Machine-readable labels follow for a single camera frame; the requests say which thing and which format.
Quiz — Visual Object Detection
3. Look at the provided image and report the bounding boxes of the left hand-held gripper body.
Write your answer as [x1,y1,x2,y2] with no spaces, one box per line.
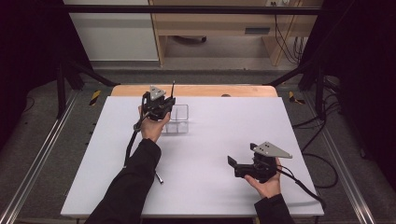
[141,85,171,122]

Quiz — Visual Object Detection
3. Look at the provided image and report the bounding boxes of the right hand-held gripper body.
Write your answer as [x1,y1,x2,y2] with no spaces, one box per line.
[233,141,293,184]

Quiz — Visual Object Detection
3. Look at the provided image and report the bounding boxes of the clear plastic organizer box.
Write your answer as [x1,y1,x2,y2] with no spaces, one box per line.
[160,104,190,134]

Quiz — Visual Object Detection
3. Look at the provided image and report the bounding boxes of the person's right hand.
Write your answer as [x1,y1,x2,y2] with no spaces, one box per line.
[243,157,283,200]

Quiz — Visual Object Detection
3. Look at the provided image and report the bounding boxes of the person's left hand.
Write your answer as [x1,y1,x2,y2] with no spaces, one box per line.
[137,105,172,144]

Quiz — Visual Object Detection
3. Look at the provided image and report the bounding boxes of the white table mat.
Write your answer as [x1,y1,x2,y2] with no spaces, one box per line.
[60,95,325,218]

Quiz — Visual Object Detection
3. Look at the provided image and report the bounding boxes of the yellow and black tape strip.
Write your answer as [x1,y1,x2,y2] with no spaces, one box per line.
[89,90,102,106]
[288,91,306,105]

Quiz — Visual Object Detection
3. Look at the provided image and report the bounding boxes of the white cabinet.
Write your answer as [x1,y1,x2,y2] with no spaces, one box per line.
[63,0,160,63]

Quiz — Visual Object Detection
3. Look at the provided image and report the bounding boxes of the black metal stand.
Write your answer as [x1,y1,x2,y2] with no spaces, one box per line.
[267,59,326,120]
[55,59,120,119]

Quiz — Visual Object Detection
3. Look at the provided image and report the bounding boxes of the wooden desk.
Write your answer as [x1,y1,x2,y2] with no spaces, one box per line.
[148,0,325,67]

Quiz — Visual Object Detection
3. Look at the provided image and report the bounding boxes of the black curtain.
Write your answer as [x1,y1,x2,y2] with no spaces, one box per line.
[0,0,94,153]
[300,0,396,190]

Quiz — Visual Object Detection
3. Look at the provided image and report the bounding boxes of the white power strip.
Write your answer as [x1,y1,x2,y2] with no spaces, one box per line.
[267,0,302,7]

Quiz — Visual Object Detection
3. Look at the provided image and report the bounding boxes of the left hand-held gripper cable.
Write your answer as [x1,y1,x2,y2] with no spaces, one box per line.
[123,91,150,169]

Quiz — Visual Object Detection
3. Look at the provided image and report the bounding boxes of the hand-held gripper cable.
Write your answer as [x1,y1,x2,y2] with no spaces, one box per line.
[276,166,327,211]
[123,91,150,169]

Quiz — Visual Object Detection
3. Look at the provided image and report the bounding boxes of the right hand-held gripper cable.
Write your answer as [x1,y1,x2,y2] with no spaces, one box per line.
[276,166,327,211]

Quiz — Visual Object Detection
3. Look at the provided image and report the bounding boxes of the looped black floor cable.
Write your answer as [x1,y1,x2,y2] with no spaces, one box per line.
[300,119,340,189]

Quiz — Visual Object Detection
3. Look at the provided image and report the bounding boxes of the black horizontal frame bar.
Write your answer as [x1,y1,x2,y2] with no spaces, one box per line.
[64,4,323,16]

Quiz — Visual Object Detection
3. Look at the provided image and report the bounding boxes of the aluminium rail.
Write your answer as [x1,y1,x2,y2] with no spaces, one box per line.
[0,90,80,224]
[303,92,376,224]

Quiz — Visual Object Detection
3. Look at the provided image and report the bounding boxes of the bundle of black desk cables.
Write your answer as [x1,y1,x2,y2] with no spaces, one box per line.
[273,1,309,65]

